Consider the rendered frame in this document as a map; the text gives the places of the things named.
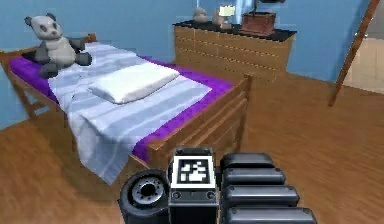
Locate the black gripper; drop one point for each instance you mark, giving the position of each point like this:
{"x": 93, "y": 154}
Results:
{"x": 145, "y": 195}

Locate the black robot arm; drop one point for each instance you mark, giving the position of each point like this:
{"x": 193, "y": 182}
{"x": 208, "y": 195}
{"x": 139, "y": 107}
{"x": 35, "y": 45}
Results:
{"x": 248, "y": 195}

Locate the wooden bed with purple mattress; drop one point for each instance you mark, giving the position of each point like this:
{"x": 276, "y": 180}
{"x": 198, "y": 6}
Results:
{"x": 206, "y": 110}

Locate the striped pale blue blanket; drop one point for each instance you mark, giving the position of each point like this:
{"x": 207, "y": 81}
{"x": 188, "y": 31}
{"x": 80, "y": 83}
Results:
{"x": 133, "y": 113}

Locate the white pillow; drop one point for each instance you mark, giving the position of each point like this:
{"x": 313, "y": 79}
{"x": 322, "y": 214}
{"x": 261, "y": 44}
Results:
{"x": 133, "y": 81}

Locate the wooden chest of drawers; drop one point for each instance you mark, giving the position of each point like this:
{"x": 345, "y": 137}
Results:
{"x": 230, "y": 53}

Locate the grey and white panda toy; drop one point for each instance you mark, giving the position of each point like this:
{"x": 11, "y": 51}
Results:
{"x": 55, "y": 46}

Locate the small grey round figurine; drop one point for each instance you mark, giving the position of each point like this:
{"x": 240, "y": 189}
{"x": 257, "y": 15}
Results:
{"x": 200, "y": 15}

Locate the small lamp with pale shade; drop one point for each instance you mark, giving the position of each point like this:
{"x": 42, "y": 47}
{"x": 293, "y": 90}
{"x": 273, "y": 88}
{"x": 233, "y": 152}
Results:
{"x": 225, "y": 16}

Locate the brown wooden box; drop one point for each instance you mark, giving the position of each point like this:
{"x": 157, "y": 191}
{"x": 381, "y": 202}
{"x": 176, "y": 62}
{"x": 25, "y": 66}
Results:
{"x": 258, "y": 22}

